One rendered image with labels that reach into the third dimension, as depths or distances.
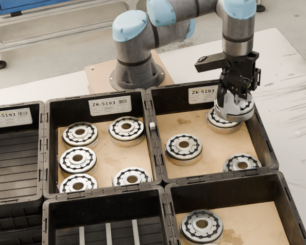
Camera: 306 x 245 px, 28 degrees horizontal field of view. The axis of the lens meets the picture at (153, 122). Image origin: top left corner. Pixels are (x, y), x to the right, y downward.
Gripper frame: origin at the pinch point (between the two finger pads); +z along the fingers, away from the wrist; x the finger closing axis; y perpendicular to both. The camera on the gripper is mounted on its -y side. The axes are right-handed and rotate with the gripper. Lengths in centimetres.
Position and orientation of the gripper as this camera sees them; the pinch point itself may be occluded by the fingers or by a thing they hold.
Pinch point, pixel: (227, 109)
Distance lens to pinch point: 163.3
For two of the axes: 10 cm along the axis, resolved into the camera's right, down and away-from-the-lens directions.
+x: 5.9, -5.5, 5.9
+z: 0.5, 7.5, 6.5
